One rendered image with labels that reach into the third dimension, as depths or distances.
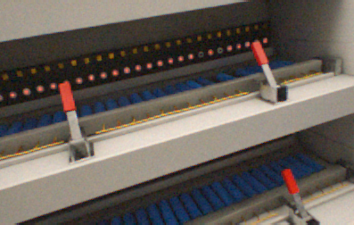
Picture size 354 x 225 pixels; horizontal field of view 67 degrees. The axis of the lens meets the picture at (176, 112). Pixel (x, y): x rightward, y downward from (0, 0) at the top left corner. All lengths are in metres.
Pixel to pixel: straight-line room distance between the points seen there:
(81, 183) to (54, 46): 0.28
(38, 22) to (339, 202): 0.49
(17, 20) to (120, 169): 0.19
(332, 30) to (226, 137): 0.28
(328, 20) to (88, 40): 0.42
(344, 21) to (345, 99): 0.13
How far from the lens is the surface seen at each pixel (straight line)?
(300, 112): 0.40
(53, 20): 0.34
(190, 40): 0.51
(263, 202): 0.46
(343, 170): 0.55
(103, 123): 0.37
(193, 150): 0.33
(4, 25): 0.34
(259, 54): 0.40
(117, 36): 0.53
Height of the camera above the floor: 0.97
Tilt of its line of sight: 2 degrees down
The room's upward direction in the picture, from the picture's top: 14 degrees counter-clockwise
